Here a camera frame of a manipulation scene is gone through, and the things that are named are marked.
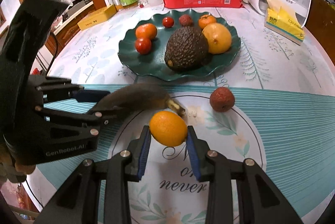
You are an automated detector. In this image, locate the dark overripe banana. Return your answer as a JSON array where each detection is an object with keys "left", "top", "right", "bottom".
[{"left": 87, "top": 83, "right": 186, "bottom": 117}]

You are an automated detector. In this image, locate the small yellow-orange kumquat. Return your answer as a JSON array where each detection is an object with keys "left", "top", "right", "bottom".
[{"left": 149, "top": 110, "right": 187, "bottom": 147}]

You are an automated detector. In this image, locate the wrinkled red passion fruit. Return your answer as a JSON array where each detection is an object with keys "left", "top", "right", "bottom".
[{"left": 210, "top": 87, "right": 235, "bottom": 112}]

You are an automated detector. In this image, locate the red cherry tomato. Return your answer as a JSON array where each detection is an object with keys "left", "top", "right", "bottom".
[
  {"left": 135, "top": 37, "right": 152, "bottom": 55},
  {"left": 162, "top": 17, "right": 174, "bottom": 28}
]

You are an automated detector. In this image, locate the person's left hand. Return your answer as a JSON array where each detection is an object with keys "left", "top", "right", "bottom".
[{"left": 1, "top": 143, "right": 36, "bottom": 183}]

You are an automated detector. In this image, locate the yellow cardboard box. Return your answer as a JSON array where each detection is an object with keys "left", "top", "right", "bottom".
[{"left": 77, "top": 5, "right": 117, "bottom": 30}]

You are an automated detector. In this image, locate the round white printed placemat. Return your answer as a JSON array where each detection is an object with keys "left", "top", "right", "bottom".
[{"left": 107, "top": 93, "right": 267, "bottom": 224}]

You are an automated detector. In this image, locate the orange mandarin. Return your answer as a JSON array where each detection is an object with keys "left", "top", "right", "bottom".
[{"left": 135, "top": 23, "right": 157, "bottom": 40}]

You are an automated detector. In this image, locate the dark green scalloped plate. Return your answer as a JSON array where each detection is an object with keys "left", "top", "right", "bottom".
[{"left": 118, "top": 8, "right": 241, "bottom": 82}]

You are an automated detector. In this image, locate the dark avocado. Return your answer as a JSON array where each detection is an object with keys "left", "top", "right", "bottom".
[{"left": 164, "top": 26, "right": 209, "bottom": 71}]

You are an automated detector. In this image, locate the small red lychee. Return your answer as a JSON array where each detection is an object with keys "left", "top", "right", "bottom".
[{"left": 178, "top": 14, "right": 194, "bottom": 26}]

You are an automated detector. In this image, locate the tree pattern tablecloth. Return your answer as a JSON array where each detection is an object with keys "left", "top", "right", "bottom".
[{"left": 24, "top": 5, "right": 334, "bottom": 223}]

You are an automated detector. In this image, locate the small orange tangerine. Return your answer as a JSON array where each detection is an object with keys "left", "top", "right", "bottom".
[{"left": 198, "top": 14, "right": 216, "bottom": 30}]

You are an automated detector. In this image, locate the large yellow orange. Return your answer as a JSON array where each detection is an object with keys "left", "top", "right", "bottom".
[{"left": 202, "top": 23, "right": 232, "bottom": 54}]

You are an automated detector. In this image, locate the yellow tissue pack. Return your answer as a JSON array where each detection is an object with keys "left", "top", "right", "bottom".
[{"left": 265, "top": 0, "right": 305, "bottom": 45}]

